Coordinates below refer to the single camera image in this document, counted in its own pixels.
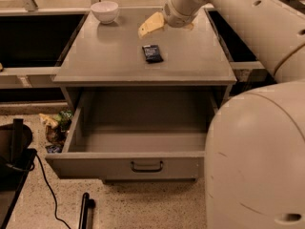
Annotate dark blue rxbar wrapper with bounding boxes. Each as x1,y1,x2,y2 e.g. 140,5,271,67
142,45,163,63

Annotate pile of snack bags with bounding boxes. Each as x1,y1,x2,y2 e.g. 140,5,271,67
39,111,73,154

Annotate black drawer handle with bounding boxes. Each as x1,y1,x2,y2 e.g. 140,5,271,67
131,161,163,173

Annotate grey drawer cabinet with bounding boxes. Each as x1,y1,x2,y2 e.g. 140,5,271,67
54,8,236,113

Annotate black bar on floor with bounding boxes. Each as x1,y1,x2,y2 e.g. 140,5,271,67
78,193,95,229

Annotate open grey top drawer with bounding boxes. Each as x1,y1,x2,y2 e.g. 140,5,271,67
46,89,217,182

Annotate left dark bin counter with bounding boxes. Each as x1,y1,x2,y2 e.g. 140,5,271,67
0,9,89,89

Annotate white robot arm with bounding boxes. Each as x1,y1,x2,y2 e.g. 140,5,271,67
139,0,305,229

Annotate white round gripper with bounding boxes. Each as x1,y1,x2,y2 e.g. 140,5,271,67
138,0,204,38

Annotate white bowl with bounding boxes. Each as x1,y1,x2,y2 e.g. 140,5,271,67
91,1,119,24

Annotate black robot base left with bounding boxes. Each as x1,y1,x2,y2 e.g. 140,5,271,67
0,118,36,229

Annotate black cable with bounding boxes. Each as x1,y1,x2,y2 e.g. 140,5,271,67
32,152,72,229

